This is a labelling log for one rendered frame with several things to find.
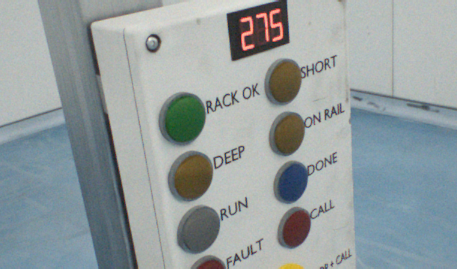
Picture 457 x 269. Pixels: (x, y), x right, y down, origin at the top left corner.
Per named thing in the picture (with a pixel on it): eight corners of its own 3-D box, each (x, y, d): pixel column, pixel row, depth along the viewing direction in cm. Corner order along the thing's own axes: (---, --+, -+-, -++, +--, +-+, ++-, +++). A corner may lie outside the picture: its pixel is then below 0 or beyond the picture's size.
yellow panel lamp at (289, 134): (309, 148, 39) (307, 109, 38) (280, 161, 38) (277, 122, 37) (301, 145, 40) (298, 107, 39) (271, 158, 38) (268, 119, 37)
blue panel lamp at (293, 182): (312, 195, 41) (310, 159, 40) (284, 210, 39) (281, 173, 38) (304, 191, 41) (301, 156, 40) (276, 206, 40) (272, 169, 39)
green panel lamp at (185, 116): (211, 135, 34) (205, 90, 33) (172, 151, 32) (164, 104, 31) (203, 132, 34) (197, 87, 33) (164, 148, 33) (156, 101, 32)
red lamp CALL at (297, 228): (315, 239, 42) (313, 205, 41) (288, 255, 41) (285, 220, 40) (307, 235, 43) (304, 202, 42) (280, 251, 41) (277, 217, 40)
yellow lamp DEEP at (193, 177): (218, 190, 35) (212, 149, 34) (181, 208, 33) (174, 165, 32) (210, 187, 35) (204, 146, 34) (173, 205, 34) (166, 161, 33)
